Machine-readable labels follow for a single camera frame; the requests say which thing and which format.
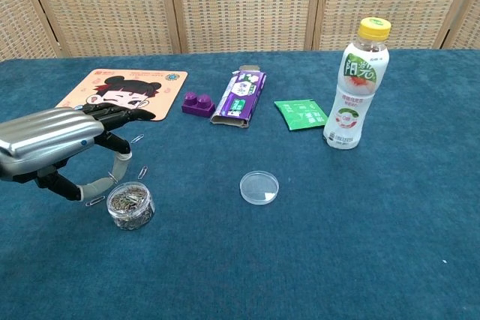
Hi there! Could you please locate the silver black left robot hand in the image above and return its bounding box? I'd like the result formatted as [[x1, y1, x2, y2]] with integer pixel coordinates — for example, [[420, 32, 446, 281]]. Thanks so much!
[[0, 103, 157, 202]]

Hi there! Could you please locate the clear jar of paper clips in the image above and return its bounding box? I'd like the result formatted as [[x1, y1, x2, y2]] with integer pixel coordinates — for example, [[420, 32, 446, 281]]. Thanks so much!
[[106, 181, 156, 231]]

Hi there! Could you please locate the clear plastic lid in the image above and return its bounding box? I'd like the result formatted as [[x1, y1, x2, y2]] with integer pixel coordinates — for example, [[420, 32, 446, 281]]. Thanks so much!
[[239, 170, 281, 205]]

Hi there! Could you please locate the cartoon girl mouse pad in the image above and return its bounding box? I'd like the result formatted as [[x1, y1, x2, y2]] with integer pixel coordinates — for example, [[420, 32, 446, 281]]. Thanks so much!
[[55, 68, 188, 121]]

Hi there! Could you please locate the purple toy building block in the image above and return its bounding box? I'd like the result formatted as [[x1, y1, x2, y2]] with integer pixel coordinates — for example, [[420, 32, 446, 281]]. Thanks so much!
[[181, 91, 217, 118]]

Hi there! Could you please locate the purple toothpaste box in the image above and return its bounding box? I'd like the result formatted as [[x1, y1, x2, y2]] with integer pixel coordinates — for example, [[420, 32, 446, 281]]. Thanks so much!
[[209, 65, 268, 129]]

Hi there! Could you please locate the blue carpet table cover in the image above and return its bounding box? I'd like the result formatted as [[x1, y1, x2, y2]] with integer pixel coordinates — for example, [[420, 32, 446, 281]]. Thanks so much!
[[0, 49, 480, 320]]

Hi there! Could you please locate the green sachet packet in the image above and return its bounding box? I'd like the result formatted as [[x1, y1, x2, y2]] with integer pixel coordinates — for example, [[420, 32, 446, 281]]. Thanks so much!
[[273, 98, 328, 132]]

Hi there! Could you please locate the yellow cap drink bottle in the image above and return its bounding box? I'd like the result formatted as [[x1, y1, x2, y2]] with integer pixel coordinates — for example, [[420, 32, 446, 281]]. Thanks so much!
[[322, 17, 392, 150]]

